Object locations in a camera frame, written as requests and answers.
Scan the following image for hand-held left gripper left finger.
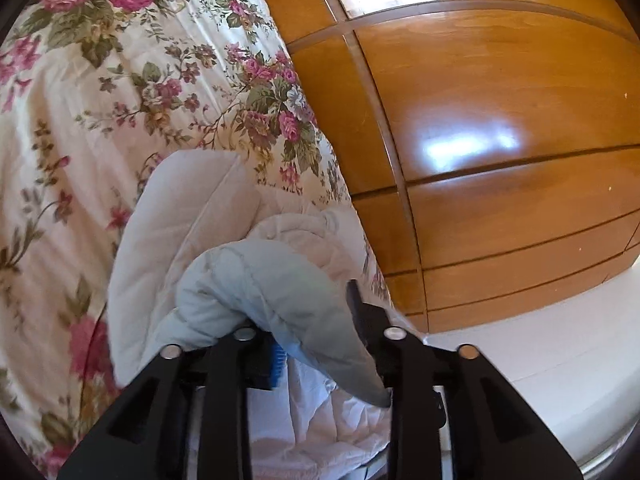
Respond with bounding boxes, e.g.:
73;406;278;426
57;327;292;480

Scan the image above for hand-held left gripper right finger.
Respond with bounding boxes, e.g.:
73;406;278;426
346;280;586;480

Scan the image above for white quilted puffer jacket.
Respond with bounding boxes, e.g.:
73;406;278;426
107;150;431;480

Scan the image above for wooden panelled wardrobe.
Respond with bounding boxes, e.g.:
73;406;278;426
249;0;640;335

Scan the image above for floral bedspread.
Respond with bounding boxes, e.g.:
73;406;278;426
0;0;401;480

